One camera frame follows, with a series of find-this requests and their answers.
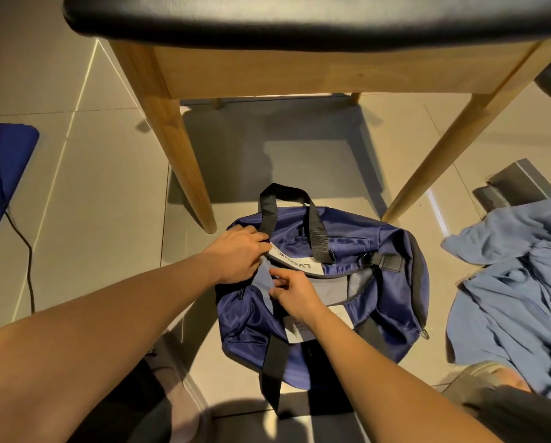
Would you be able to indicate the person's right hand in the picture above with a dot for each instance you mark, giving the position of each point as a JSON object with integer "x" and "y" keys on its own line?
{"x": 298, "y": 295}

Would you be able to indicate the person's left hand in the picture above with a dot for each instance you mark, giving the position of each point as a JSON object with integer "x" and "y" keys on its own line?
{"x": 237, "y": 255}

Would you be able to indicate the navy blue bag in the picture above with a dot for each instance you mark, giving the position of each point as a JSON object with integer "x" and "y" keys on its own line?
{"x": 395, "y": 290}

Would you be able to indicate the pile of blue-grey towels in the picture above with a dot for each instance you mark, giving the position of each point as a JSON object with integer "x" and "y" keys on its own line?
{"x": 515, "y": 309}

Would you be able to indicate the person's left forearm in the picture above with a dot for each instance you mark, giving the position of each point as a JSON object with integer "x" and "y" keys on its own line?
{"x": 81, "y": 364}

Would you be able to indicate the person's right forearm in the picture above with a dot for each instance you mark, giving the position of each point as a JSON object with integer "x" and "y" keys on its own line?
{"x": 395, "y": 392}

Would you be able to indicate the person's left leg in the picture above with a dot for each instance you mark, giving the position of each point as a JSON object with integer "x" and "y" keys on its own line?
{"x": 137, "y": 406}

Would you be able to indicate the wooden chair with black seat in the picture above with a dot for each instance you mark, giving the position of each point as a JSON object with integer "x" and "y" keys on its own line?
{"x": 331, "y": 69}

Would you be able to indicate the dark blue mat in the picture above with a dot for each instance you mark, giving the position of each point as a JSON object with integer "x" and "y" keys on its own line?
{"x": 3, "y": 170}

